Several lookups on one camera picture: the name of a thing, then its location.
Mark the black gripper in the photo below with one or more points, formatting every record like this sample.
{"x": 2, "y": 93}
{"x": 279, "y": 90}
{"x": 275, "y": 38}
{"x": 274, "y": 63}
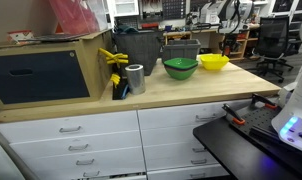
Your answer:
{"x": 229, "y": 41}

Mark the yellow plastic bowl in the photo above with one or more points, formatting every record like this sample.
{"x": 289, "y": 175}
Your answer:
{"x": 213, "y": 61}

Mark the dark green plastic bowl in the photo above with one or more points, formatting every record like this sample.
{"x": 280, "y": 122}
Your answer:
{"x": 181, "y": 63}

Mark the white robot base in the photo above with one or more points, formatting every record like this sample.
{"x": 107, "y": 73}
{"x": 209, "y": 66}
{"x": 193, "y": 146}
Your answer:
{"x": 288, "y": 123}

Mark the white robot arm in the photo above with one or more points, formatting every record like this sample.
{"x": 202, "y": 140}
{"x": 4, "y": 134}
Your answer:
{"x": 229, "y": 16}

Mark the wooden shelf unit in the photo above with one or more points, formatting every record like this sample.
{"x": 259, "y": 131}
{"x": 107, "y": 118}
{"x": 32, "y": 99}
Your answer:
{"x": 239, "y": 47}

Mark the black office chair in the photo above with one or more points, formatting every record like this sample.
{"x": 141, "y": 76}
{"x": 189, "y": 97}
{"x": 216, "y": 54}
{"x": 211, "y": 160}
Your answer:
{"x": 271, "y": 45}

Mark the grey plastic bin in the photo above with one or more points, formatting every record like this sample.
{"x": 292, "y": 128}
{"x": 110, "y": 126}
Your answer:
{"x": 186, "y": 48}

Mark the black orange clamp right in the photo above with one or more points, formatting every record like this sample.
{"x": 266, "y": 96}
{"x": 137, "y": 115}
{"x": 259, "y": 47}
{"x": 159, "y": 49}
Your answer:
{"x": 258, "y": 98}

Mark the black orange clamp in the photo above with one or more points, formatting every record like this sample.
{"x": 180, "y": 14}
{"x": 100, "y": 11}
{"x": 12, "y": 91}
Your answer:
{"x": 235, "y": 117}
{"x": 258, "y": 98}

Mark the light green bottom bowl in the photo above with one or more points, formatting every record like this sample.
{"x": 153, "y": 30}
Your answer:
{"x": 180, "y": 74}

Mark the black orange clamp left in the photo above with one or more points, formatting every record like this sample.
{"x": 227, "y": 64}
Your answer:
{"x": 235, "y": 117}

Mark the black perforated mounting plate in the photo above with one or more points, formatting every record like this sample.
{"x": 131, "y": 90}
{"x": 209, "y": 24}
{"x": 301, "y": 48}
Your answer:
{"x": 256, "y": 123}

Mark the dark grey fabric basket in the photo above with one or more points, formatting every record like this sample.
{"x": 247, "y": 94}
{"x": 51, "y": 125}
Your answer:
{"x": 142, "y": 48}

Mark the silver metal cylinder can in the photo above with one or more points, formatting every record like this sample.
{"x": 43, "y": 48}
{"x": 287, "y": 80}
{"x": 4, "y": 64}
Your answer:
{"x": 135, "y": 78}

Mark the black side table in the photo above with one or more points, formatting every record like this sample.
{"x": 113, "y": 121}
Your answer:
{"x": 245, "y": 159}

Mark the white drawer cabinet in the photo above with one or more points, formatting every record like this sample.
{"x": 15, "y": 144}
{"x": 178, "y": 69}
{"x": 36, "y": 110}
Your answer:
{"x": 150, "y": 144}

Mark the red plastic sheet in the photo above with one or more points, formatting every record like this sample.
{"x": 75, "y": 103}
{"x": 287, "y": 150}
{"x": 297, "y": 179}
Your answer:
{"x": 74, "y": 16}

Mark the large cardboard box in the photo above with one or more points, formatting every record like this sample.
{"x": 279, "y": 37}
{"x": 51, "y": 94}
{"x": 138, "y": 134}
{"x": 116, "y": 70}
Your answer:
{"x": 53, "y": 73}

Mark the yellow handled clamp upper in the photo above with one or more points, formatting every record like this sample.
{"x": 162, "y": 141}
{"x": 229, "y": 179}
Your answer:
{"x": 114, "y": 58}

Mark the yellow handled clamp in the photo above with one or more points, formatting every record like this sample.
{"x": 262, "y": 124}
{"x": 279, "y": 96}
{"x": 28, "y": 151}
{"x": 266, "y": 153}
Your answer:
{"x": 115, "y": 78}
{"x": 114, "y": 58}

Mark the yellow handled clamp lower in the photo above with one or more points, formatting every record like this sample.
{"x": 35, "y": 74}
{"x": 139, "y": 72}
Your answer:
{"x": 115, "y": 78}

